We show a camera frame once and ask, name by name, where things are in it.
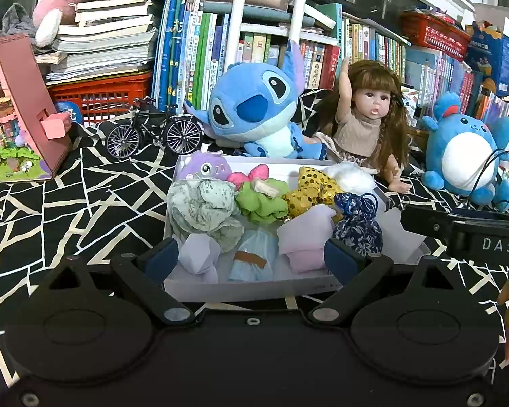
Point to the blue round mouse plush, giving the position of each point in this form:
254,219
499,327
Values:
462,152

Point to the black miniature bicycle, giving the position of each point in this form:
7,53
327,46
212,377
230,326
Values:
152,131

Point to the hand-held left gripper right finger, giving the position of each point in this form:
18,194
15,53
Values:
343,259

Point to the lavender scrunchie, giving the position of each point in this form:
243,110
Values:
205,167

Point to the stack of lying books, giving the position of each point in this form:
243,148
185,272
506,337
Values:
106,38

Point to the light purple cloth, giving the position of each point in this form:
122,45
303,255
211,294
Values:
199,256

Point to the white illustrated box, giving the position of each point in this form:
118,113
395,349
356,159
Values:
413,106

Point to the pink cloth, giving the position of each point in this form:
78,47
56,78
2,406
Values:
301,237

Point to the red plastic basket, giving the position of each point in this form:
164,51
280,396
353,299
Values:
102,97
437,36

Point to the pink bunny plush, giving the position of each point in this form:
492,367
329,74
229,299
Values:
55,8

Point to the light blue cloth brown label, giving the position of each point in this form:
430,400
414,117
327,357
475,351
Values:
254,254

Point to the small beige cloth piece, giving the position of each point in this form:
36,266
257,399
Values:
265,188

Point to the blue alien plush toy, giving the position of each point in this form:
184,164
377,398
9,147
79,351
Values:
254,110

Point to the long-haired baby doll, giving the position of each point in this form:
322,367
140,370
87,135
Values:
373,131

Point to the white cardboard box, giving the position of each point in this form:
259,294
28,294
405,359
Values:
390,224

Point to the green scrunchie with bell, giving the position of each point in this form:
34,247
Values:
263,205

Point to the white fluffy pouch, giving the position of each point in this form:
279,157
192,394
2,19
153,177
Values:
352,178

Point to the green checked scrunchie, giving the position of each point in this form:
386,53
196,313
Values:
203,224

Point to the gold sequin bow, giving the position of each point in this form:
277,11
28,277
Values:
311,195

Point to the pink fabric hair bow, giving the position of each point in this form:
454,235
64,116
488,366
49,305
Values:
250,176

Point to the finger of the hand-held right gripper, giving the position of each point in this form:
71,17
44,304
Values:
475,212
426,220

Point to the row of upright books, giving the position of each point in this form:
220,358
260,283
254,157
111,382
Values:
186,59

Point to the black white-lined bedsheet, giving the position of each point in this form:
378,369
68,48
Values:
89,203

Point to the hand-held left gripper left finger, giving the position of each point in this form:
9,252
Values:
159,259

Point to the navy floral scrunchie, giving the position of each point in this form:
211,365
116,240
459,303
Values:
358,224

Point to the white metal ladder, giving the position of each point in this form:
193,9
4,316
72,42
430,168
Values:
237,17

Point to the pale floral scrunchie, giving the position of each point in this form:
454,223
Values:
216,193

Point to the grey cloth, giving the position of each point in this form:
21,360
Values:
19,19

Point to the pink triangular house model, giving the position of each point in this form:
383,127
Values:
21,114

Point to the blue cardboard box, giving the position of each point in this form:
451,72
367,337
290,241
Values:
490,55

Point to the blue round toy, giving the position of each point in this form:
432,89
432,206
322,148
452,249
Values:
70,112

